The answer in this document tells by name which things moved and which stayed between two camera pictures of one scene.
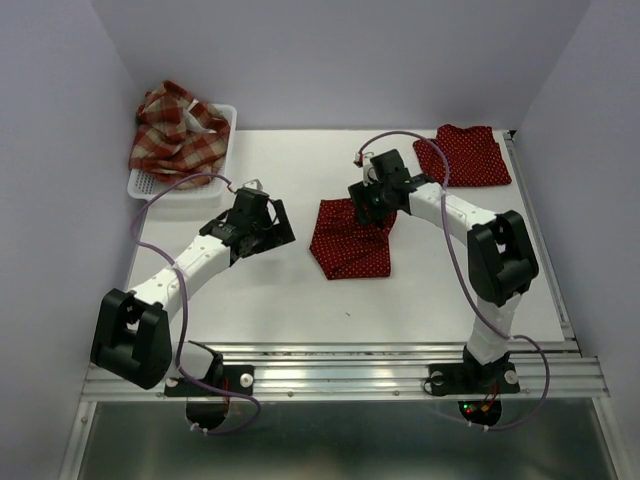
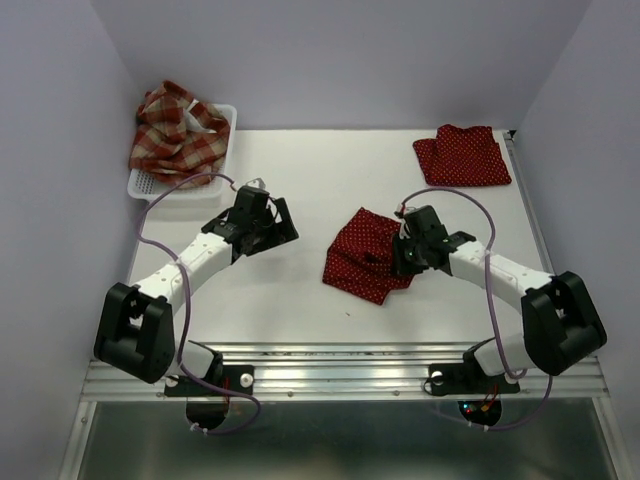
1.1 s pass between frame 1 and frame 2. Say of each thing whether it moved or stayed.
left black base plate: stayed
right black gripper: moved
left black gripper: stayed
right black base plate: stayed
